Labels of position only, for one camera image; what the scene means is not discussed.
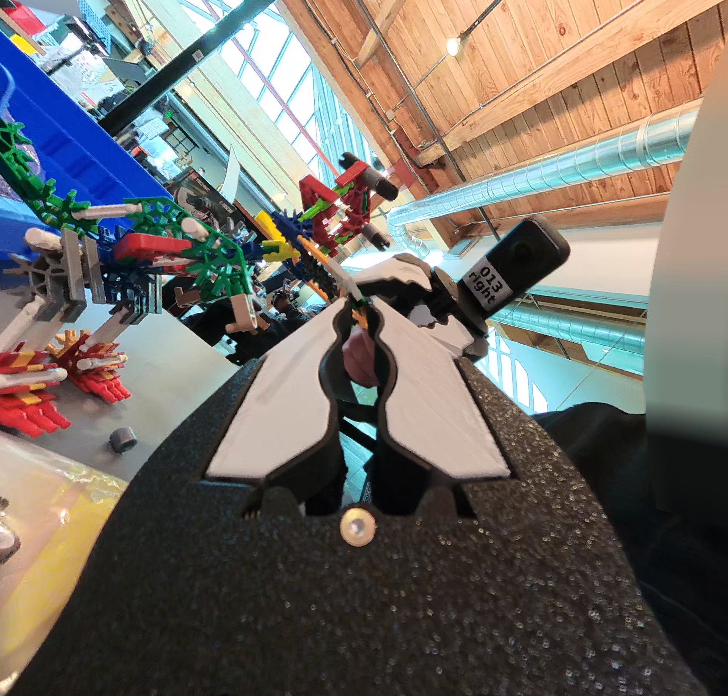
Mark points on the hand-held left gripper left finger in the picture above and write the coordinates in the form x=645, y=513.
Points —
x=273, y=417

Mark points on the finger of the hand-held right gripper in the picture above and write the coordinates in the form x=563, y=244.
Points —
x=398, y=269
x=452, y=338

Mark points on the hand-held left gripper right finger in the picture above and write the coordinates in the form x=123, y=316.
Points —
x=443, y=417

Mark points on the green clip connector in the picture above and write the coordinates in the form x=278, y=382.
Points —
x=357, y=305

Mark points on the red toy model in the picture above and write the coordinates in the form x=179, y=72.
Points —
x=318, y=195

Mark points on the small multicolour toy model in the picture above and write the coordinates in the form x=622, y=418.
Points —
x=222, y=258

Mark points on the red yellow toy assembly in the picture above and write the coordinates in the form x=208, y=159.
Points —
x=23, y=406

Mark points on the white curved panel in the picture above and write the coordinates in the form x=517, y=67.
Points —
x=230, y=173

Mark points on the black toy box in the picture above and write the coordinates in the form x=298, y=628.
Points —
x=199, y=195

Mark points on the skylight window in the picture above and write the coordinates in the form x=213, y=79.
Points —
x=284, y=82

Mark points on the bright track spotlight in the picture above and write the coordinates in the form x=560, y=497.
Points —
x=453, y=45

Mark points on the blue plastic bin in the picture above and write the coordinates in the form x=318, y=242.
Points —
x=74, y=139

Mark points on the blue perforated crate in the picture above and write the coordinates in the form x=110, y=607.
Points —
x=94, y=19

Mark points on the red storage crate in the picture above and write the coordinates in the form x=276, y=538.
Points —
x=23, y=16

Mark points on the silver spiral duct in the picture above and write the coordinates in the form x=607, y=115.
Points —
x=569, y=167
x=569, y=326

